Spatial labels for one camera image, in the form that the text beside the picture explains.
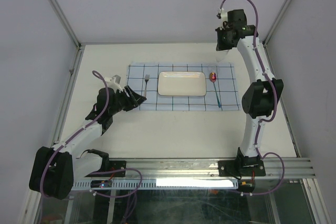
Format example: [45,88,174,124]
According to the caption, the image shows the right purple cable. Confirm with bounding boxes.
[219,0,286,196]

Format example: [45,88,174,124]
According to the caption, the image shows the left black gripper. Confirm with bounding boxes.
[109,86,146,115]

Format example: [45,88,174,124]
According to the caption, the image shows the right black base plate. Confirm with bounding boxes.
[218,160,266,179]

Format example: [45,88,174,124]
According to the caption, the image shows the white slotted cable duct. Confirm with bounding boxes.
[72,178,238,190]

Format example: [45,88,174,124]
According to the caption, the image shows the left aluminium frame post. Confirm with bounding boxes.
[48,0,81,48]

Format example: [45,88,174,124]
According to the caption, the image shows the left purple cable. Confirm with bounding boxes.
[39,70,144,224]

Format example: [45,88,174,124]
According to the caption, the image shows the silver fork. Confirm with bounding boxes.
[143,74,150,97]

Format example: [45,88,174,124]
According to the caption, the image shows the white rectangular plate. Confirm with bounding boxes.
[157,71,206,97]

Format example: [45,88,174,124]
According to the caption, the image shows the purple cable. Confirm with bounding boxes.
[39,70,144,224]
[219,0,286,196]

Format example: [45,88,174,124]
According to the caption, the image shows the aluminium frame post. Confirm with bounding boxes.
[48,0,81,48]
[263,0,293,46]

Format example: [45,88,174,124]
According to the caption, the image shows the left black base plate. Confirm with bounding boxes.
[86,159,127,178]

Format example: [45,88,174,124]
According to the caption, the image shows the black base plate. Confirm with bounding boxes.
[86,159,127,178]
[218,160,266,179]

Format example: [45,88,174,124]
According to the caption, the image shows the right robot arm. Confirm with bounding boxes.
[215,8,284,175]

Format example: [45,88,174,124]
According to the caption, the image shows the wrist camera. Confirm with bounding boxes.
[216,8,228,22]
[104,75,123,92]

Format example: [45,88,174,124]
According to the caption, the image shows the spoon with blue handle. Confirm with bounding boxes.
[209,72,222,108]

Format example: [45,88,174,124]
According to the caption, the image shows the blue checkered cloth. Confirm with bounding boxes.
[127,62,241,111]

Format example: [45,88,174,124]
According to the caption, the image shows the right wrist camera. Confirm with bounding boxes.
[216,8,228,22]

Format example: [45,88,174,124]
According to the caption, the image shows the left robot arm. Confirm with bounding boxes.
[29,86,146,199]

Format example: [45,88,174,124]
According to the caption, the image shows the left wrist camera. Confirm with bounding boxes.
[104,75,123,92]

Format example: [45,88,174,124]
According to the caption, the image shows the right aluminium frame post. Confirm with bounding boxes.
[263,0,293,46]

